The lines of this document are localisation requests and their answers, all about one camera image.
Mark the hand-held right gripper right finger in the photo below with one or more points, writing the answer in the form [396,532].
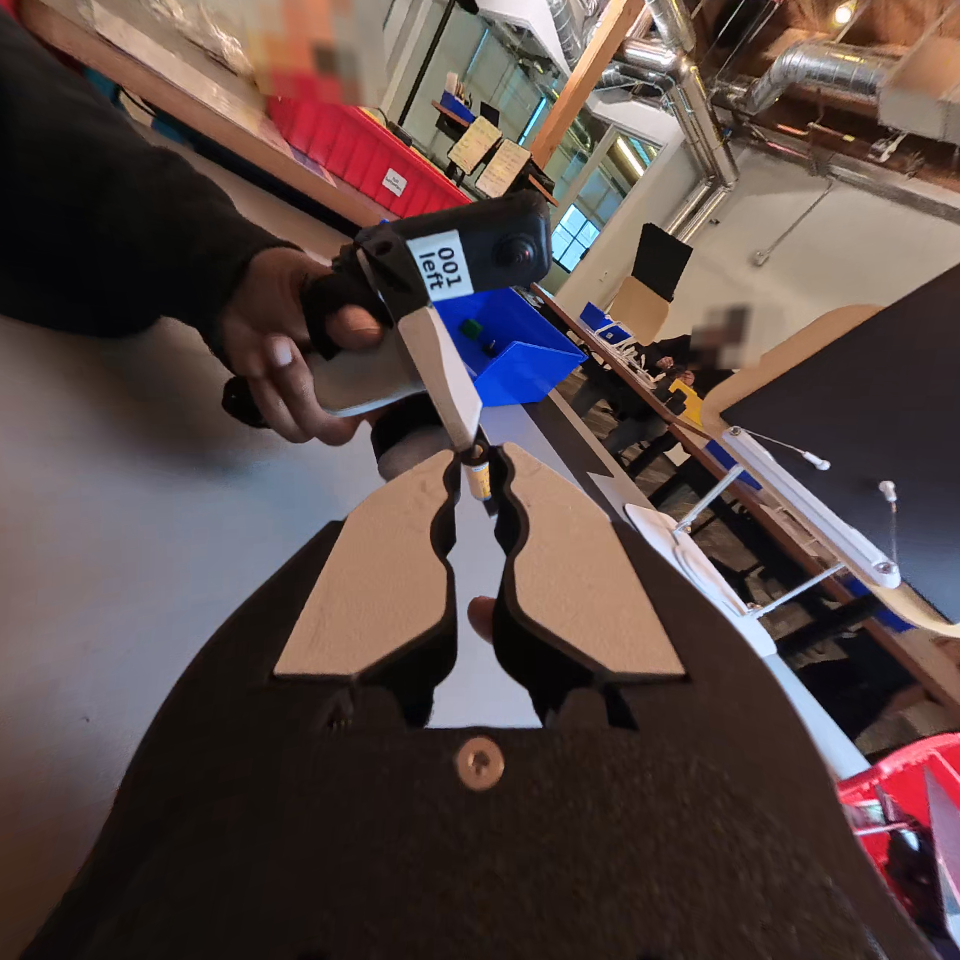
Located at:
[585,592]

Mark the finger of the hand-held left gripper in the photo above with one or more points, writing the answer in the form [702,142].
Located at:
[493,508]
[450,375]

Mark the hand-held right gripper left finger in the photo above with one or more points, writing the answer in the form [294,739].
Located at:
[367,592]

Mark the yellow black battery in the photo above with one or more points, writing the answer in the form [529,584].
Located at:
[478,476]

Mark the blue plastic bin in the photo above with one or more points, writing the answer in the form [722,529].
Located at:
[596,315]
[525,367]

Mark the red plastic bin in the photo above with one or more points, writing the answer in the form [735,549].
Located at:
[900,780]

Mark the person's left forearm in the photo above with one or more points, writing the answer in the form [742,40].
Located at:
[97,225]

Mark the person's right hand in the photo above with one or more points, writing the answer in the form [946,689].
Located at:
[481,616]

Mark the black wood-framed board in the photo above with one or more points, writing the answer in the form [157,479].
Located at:
[862,405]
[660,259]

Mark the wooden support column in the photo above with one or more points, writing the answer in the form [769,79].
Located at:
[585,75]

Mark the black floor lamp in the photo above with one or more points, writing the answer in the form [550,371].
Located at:
[431,56]

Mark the long wooden table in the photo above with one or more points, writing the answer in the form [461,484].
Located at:
[926,667]

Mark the ceiling spot light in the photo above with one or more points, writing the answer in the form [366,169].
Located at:
[844,11]

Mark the silver vertical duct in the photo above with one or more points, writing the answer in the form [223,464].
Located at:
[690,112]

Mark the silver ventilation duct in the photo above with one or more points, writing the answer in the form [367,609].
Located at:
[817,67]

